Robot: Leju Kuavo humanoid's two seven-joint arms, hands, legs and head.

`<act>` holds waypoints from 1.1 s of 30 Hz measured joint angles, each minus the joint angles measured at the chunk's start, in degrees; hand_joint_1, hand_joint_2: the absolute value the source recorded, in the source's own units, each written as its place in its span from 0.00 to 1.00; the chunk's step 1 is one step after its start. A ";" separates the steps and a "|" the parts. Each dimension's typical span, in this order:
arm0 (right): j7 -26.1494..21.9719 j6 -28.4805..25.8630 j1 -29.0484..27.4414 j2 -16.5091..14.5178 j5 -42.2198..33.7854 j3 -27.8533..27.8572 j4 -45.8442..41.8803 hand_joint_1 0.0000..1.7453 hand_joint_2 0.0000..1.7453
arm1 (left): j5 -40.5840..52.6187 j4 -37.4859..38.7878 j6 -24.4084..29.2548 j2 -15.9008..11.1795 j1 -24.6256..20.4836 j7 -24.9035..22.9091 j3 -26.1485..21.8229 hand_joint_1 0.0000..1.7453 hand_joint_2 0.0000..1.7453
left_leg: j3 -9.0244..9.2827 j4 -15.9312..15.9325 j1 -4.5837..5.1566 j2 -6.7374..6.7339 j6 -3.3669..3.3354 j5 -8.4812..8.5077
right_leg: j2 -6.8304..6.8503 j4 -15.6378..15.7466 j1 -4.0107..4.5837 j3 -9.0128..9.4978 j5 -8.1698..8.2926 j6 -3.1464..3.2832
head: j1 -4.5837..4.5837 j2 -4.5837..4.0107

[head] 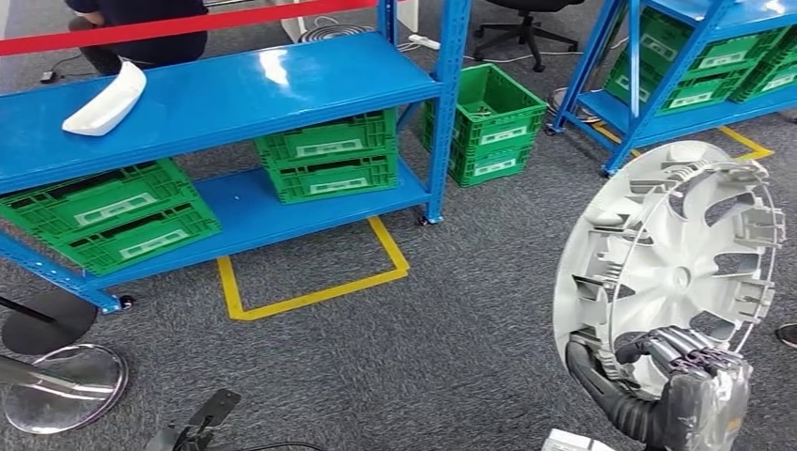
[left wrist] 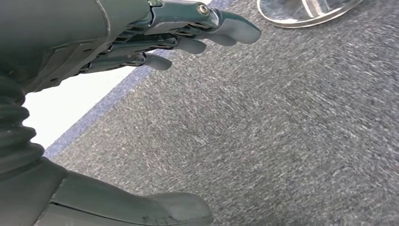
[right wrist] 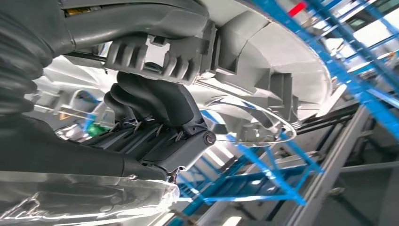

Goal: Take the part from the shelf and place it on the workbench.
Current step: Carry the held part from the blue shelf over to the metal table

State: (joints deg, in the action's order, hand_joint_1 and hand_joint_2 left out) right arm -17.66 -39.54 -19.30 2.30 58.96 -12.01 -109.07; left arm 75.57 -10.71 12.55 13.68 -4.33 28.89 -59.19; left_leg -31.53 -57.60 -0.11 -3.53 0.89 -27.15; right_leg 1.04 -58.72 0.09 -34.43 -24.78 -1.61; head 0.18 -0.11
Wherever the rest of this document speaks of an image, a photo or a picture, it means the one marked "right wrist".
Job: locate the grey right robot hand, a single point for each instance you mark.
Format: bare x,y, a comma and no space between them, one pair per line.
62,159

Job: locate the blue metal shelf rack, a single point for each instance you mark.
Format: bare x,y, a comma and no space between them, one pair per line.
344,76

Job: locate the red barrier belt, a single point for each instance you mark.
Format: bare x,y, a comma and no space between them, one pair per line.
297,8

